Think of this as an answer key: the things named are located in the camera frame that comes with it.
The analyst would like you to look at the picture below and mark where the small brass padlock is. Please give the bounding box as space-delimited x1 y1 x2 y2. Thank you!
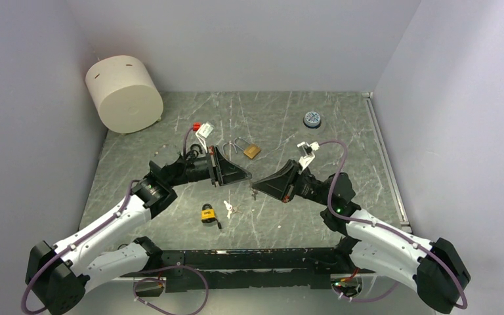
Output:
234 137 261 159

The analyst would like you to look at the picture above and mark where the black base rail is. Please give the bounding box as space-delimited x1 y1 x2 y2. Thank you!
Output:
121 245 379 294

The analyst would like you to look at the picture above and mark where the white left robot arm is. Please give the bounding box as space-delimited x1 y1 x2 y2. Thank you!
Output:
21 146 252 314

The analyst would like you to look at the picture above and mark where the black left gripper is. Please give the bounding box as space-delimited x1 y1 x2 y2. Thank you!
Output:
167 145 252 187

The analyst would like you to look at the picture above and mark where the large brass padlock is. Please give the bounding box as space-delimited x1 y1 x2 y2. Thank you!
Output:
220 141 234 156

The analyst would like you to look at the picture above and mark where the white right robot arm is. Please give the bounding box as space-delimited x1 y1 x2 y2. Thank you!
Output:
252 159 471 314

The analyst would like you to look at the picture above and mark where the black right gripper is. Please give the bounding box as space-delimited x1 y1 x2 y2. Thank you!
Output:
252 160 332 207

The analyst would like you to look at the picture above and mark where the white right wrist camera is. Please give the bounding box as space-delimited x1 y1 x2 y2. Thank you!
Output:
297 142 320 171

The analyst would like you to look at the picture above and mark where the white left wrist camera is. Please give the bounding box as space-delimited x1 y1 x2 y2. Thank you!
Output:
193 122 215 150

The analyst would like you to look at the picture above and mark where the cream cylindrical container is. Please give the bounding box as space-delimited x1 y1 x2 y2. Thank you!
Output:
85 55 164 134

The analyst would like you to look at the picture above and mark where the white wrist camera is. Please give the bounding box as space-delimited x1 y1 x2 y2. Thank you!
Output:
297 142 320 171
193 122 215 150

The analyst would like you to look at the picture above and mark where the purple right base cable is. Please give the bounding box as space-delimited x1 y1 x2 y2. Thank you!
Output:
332 265 401 305

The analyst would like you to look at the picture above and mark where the yellow black padlock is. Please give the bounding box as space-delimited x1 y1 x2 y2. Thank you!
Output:
200 203 222 230

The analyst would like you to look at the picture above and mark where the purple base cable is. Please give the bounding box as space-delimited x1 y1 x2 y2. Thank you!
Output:
332 265 401 305
132 265 211 315

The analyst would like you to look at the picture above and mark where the silver key pair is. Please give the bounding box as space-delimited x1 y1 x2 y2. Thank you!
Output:
223 200 239 219

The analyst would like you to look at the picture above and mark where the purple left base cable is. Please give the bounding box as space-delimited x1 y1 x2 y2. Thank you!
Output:
132 265 211 315

